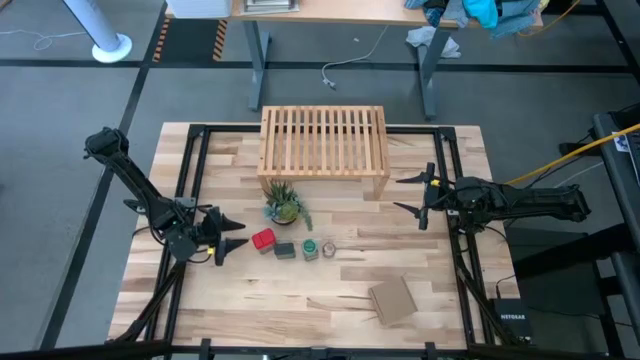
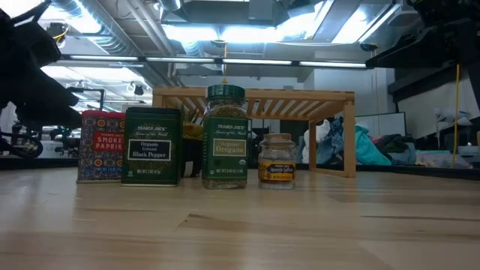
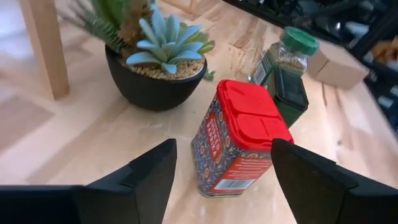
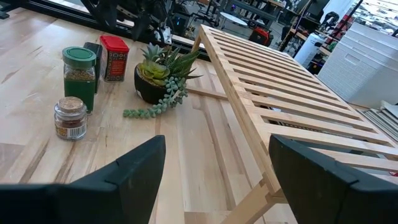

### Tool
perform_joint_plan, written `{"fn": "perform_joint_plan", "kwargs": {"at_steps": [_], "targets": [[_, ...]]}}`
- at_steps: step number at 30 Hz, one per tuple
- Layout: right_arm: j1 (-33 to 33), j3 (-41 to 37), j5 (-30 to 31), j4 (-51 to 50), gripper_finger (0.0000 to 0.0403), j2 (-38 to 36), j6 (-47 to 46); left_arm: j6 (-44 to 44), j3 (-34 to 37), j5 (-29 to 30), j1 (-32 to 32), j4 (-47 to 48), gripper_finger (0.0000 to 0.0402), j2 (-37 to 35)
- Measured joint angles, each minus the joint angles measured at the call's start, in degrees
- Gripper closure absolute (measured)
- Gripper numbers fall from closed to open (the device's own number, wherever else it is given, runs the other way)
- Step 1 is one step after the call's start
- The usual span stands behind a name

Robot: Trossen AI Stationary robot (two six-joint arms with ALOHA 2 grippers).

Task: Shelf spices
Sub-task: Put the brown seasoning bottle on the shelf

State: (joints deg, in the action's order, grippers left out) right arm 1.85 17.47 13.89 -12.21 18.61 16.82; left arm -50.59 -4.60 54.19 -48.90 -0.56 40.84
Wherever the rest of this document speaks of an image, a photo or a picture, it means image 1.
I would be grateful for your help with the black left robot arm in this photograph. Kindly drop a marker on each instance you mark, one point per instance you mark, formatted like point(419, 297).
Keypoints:
point(135, 185)

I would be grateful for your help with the white box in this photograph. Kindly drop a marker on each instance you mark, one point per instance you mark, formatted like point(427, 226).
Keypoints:
point(200, 7)

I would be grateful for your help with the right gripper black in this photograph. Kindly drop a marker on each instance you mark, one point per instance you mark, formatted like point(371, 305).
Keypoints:
point(460, 200)

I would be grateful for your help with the red block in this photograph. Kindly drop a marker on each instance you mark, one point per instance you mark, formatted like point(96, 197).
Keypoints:
point(263, 240)

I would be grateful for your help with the dark green black pepper tin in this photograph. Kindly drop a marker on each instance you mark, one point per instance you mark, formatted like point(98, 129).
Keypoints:
point(285, 251)

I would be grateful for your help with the small saffron jar with cork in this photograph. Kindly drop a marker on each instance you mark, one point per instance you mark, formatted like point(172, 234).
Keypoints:
point(329, 249)

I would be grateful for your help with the stack of books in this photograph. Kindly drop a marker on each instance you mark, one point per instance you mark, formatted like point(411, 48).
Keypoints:
point(270, 5)

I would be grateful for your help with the turquoise garment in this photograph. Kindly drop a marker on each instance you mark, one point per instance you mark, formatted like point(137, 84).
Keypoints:
point(482, 12)

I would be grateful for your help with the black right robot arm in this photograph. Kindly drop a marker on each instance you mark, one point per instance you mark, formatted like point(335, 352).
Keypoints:
point(540, 202)

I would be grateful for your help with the succulent plant in black pot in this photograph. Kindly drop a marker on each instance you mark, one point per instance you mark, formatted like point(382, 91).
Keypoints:
point(284, 207)

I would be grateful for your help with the black Netgear network switch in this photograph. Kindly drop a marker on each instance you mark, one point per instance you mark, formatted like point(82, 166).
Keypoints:
point(512, 320)

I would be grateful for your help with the white cloth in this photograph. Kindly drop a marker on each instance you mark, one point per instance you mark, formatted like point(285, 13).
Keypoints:
point(432, 40)

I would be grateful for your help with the blue clothes pile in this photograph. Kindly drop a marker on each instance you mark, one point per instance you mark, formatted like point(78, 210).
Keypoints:
point(515, 15)

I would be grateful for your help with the black aluminium table frame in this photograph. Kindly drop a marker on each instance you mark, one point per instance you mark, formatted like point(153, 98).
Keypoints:
point(235, 129)

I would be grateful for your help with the black mat with hazard stripes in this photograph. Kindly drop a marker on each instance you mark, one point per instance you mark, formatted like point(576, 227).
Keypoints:
point(190, 40)

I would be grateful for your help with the brown cardboard piece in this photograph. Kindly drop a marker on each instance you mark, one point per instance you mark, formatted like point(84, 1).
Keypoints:
point(393, 301)

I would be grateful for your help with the wooden slatted shelf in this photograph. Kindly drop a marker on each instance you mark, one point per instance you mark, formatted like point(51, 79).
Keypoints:
point(325, 150)

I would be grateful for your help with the wooden desk with grey legs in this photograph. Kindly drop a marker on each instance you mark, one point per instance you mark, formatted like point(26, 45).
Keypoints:
point(350, 12)

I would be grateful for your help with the oregano jar with green lid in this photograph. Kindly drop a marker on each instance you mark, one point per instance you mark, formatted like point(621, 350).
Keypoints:
point(310, 248)

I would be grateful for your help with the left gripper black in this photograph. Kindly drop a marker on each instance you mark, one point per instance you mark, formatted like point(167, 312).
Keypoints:
point(212, 232)

